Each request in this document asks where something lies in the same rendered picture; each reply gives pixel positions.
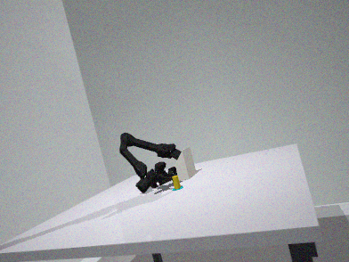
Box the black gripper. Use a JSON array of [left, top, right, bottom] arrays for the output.
[[150, 167, 177, 188]]

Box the yellow cylinder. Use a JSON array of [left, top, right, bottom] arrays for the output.
[[172, 176, 181, 190]]

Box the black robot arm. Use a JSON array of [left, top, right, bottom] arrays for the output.
[[119, 133, 181, 193]]

